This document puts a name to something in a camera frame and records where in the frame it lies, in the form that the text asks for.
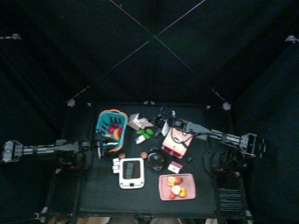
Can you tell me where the orange toy fruit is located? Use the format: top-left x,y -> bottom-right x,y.
112,128 -> 123,141

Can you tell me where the red purple toy fruit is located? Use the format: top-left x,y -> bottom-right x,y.
107,123 -> 120,134

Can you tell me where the white paper bag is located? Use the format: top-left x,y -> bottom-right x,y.
127,113 -> 155,131

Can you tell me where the teal basket with orange rim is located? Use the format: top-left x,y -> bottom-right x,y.
95,108 -> 130,153

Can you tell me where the wooden box with red drawer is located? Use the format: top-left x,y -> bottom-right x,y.
160,127 -> 194,159

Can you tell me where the white speckled block green dot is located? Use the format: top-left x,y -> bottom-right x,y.
111,157 -> 122,175

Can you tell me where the small white rectangular piece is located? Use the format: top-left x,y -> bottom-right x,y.
135,134 -> 148,145

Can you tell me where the white toy kitchen scale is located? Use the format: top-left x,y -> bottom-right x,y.
118,157 -> 146,190

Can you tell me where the black pot lid with knob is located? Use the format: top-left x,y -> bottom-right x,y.
148,150 -> 164,168

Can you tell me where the small red and white block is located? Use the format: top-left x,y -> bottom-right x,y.
167,161 -> 183,174

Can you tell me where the pink tray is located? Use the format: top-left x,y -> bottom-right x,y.
158,172 -> 198,201

